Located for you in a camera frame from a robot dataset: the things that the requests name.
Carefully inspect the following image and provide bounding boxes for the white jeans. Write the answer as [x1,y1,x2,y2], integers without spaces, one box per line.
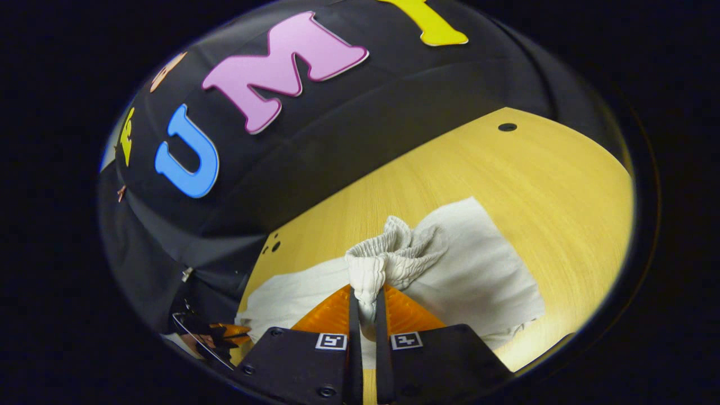
[236,197,546,370]

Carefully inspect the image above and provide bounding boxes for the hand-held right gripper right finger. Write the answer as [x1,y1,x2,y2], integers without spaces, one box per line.
[375,283,515,405]

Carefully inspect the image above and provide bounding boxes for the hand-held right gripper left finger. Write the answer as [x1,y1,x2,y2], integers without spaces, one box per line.
[232,284,364,405]

